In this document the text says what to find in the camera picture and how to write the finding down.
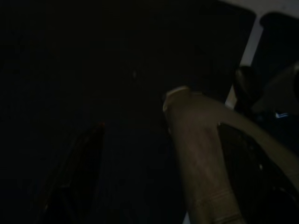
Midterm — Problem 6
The black floor mat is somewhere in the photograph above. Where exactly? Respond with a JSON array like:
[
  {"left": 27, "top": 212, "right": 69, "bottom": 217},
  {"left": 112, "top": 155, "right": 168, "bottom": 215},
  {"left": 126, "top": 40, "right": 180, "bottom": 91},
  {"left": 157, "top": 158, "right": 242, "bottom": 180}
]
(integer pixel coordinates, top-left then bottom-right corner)
[{"left": 0, "top": 0, "right": 256, "bottom": 224}]

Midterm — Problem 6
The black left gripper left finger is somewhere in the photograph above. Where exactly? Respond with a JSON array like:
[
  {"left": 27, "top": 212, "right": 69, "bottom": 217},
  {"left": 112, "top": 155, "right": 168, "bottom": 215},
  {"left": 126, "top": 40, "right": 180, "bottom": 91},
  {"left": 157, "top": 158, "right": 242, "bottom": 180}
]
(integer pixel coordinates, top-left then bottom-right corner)
[{"left": 35, "top": 122, "right": 105, "bottom": 224}]

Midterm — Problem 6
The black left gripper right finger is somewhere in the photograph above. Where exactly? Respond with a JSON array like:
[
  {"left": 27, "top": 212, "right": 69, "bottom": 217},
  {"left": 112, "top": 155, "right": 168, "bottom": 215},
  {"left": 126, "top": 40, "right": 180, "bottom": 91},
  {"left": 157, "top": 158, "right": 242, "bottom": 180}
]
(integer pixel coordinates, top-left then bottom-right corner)
[{"left": 218, "top": 122, "right": 299, "bottom": 224}]

